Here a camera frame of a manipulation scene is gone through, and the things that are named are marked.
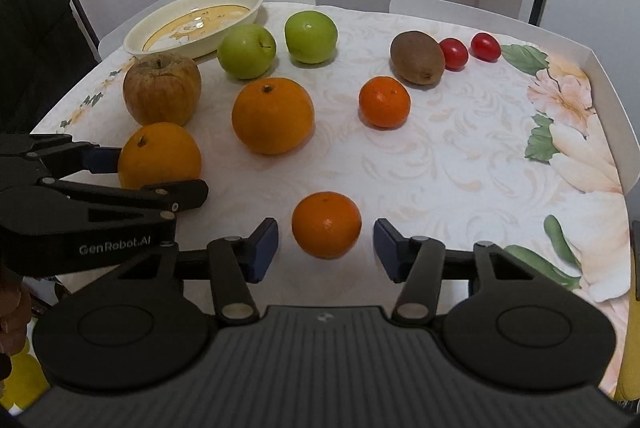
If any large orange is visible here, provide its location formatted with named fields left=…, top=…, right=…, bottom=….
left=117, top=122, right=202, bottom=190
left=231, top=77, right=314, bottom=155

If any small orange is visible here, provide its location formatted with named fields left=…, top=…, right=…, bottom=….
left=291, top=191, right=362, bottom=260

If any brownish old apple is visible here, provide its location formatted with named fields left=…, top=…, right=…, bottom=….
left=122, top=52, right=202, bottom=126

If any green apple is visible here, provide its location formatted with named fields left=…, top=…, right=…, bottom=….
left=217, top=23, right=277, bottom=80
left=284, top=10, right=338, bottom=64

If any small tangerine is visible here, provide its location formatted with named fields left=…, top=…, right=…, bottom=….
left=358, top=76, right=411, bottom=129

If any brown kiwi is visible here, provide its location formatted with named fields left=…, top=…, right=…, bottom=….
left=390, top=31, right=445, bottom=87

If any person's left hand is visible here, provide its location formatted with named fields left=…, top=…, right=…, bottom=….
left=0, top=274, right=32, bottom=356

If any black coat on rack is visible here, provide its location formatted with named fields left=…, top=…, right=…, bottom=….
left=0, top=0, right=96, bottom=133

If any white tray table edge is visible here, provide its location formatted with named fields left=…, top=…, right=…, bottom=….
left=98, top=0, right=639, bottom=197

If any floral tablecloth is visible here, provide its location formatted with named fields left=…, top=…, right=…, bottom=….
left=30, top=1, right=633, bottom=399

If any cream oval dish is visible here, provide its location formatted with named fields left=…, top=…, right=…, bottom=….
left=122, top=0, right=264, bottom=59

